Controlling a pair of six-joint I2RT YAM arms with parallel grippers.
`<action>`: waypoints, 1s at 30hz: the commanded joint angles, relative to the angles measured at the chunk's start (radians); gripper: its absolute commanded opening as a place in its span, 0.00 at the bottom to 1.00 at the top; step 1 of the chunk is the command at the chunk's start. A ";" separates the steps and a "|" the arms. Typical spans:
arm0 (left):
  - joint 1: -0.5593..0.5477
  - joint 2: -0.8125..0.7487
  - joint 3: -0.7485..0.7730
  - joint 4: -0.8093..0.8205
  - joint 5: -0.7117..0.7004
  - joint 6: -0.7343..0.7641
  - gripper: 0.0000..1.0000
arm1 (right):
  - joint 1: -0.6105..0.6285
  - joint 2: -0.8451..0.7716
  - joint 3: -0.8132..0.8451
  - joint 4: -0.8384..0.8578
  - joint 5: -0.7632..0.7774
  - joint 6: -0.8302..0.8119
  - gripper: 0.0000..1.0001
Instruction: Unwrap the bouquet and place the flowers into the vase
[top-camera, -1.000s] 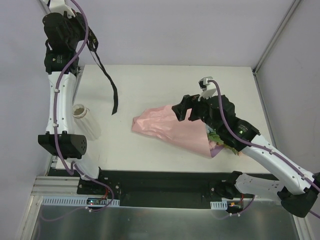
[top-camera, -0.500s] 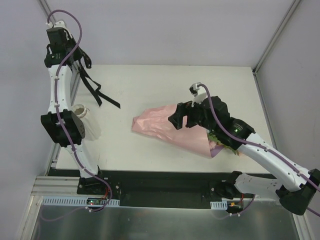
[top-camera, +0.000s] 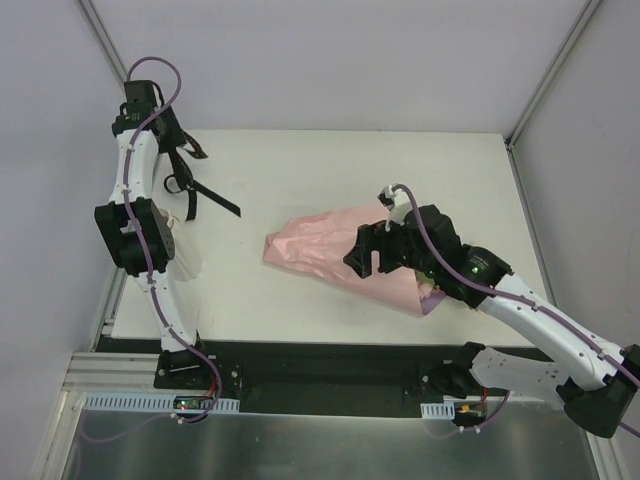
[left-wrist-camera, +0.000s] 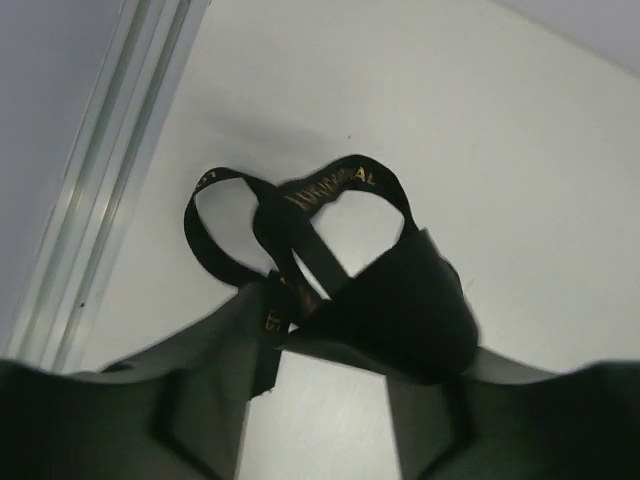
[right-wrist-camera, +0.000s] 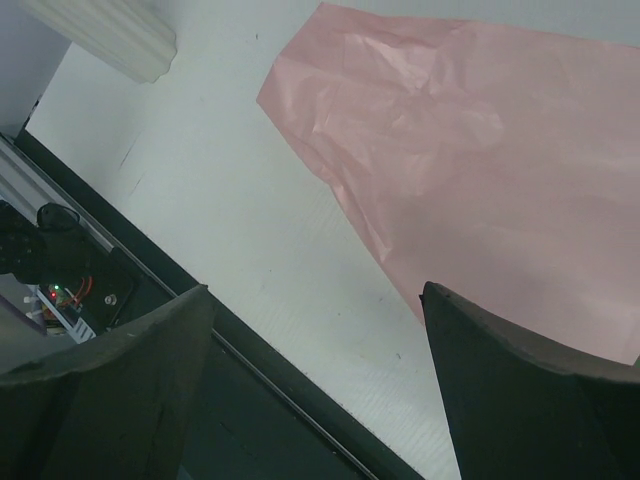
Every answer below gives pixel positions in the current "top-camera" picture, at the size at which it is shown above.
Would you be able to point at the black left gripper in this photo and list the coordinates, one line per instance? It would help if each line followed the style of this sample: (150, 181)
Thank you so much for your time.
(176, 151)

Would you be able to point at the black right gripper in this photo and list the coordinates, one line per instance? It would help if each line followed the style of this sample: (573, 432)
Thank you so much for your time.
(379, 248)

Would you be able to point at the pink wrapping paper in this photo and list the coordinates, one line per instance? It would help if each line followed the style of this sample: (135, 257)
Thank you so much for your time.
(316, 245)

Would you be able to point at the black ribbon gold lettering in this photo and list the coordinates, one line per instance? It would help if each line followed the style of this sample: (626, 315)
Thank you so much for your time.
(182, 179)

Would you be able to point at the purple tissue paper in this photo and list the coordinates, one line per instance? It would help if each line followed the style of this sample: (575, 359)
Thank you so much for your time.
(430, 297)

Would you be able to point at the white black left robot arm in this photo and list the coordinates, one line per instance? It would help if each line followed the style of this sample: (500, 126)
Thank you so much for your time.
(137, 235)

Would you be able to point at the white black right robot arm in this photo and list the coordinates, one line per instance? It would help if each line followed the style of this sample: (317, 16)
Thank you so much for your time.
(484, 282)

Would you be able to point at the white ribbed vase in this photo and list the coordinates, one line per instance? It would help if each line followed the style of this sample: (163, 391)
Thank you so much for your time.
(187, 262)

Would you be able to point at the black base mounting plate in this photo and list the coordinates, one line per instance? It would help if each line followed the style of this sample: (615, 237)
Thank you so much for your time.
(382, 402)

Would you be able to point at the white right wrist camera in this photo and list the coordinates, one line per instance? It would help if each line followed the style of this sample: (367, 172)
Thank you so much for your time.
(397, 202)

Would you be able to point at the aluminium left corner post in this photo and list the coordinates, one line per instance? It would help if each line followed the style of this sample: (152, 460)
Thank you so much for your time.
(120, 70)

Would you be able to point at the aluminium corner post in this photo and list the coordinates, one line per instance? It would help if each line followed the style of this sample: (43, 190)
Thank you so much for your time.
(577, 30)
(120, 70)

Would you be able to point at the white right cable duct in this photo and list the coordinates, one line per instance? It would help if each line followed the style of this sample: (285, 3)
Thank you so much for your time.
(444, 410)

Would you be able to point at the white cable duct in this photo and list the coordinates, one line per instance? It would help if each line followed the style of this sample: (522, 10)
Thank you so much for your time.
(444, 410)
(158, 403)

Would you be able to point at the white left cable duct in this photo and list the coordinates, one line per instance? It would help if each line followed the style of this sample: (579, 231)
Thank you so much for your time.
(158, 403)

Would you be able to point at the aluminium right corner post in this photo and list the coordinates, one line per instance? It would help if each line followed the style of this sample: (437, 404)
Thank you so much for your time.
(577, 30)

